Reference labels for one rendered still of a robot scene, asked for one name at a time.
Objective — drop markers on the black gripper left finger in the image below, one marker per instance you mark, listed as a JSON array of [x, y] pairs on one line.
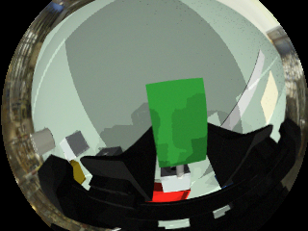
[[136, 164]]

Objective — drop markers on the red tray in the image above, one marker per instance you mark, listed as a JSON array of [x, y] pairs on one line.
[[159, 195]]

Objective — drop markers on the grey tapered cup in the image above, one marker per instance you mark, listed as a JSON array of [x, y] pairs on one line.
[[43, 141]]

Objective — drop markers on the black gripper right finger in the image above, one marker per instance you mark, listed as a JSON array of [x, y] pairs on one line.
[[226, 150]]

